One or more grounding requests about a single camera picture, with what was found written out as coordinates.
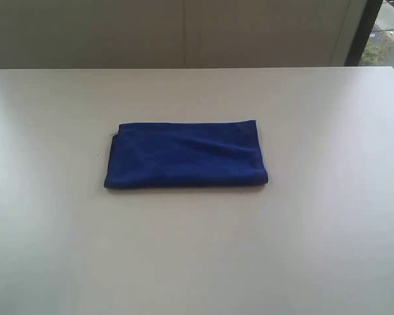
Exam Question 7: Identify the dark window frame post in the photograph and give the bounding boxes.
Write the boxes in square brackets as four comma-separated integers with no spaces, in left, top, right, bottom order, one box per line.
[344,0,383,67]

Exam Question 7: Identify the blue microfibre cloth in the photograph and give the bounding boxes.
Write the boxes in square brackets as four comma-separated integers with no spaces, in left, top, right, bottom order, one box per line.
[104,120,269,190]

